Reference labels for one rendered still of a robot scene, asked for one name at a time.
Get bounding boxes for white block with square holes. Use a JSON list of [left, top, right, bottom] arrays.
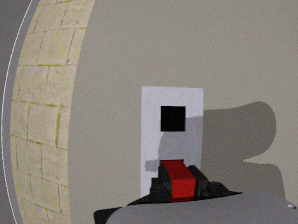
[[141, 86, 203, 198]]

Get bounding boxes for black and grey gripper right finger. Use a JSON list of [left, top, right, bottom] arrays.
[[187, 165, 242, 201]]

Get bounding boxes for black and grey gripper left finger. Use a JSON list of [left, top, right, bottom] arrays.
[[93, 166, 172, 224]]

